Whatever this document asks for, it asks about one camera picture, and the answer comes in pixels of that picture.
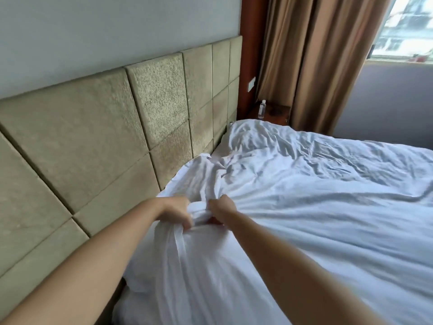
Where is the person's left hand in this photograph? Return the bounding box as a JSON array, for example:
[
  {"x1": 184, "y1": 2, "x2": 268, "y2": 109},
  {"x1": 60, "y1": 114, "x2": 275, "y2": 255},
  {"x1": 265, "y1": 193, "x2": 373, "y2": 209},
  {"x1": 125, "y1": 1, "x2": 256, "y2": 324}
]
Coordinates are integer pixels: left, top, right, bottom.
[{"x1": 156, "y1": 195, "x2": 194, "y2": 231}]

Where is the person's right hand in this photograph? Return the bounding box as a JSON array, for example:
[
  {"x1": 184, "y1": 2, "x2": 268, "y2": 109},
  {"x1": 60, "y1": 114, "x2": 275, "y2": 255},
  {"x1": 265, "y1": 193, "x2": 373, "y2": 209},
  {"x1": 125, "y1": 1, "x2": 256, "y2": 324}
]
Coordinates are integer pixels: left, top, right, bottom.
[{"x1": 207, "y1": 194, "x2": 239, "y2": 227}]

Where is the white bed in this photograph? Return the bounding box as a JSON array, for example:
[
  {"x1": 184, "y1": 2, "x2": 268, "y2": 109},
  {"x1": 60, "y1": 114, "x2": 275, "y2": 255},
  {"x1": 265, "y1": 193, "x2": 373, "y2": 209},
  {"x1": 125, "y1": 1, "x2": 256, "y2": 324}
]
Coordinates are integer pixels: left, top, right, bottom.
[{"x1": 111, "y1": 120, "x2": 433, "y2": 325}]

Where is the person's right forearm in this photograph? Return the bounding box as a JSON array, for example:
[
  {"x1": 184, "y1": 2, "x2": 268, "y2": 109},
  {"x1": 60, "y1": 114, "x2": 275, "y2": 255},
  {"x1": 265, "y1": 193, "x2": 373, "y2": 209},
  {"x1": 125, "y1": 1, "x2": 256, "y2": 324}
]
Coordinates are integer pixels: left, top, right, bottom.
[{"x1": 225, "y1": 211, "x2": 390, "y2": 325}]

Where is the person's left forearm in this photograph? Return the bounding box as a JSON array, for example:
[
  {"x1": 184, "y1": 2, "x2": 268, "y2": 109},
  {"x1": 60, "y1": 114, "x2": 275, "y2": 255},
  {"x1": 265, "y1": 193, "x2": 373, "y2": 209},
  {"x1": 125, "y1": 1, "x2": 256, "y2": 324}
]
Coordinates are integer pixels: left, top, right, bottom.
[{"x1": 0, "y1": 199, "x2": 166, "y2": 325}]

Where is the wooden nightstand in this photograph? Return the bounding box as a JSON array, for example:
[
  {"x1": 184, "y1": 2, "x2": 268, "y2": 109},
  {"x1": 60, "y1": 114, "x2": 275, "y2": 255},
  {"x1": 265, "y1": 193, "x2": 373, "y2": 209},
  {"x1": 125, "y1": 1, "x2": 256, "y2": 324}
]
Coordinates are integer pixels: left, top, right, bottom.
[{"x1": 246, "y1": 104, "x2": 291, "y2": 125}]

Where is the beige padded headboard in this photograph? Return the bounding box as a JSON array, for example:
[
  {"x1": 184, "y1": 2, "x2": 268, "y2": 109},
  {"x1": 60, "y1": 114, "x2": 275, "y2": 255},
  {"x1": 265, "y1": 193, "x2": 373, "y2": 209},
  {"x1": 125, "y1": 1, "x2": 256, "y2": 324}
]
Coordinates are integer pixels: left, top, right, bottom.
[{"x1": 0, "y1": 35, "x2": 244, "y2": 302}]

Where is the beige curtain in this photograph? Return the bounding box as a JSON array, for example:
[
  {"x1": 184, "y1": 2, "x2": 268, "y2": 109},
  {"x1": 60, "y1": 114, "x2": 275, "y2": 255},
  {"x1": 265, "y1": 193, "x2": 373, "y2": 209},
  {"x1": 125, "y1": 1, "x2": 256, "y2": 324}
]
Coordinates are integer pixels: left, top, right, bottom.
[{"x1": 255, "y1": 0, "x2": 393, "y2": 136}]

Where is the window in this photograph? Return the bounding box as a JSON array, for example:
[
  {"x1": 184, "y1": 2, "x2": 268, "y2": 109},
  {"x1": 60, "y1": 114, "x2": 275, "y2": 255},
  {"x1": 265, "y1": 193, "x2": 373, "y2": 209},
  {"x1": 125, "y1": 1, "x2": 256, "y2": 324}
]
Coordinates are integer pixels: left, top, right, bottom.
[{"x1": 367, "y1": 0, "x2": 433, "y2": 63}]

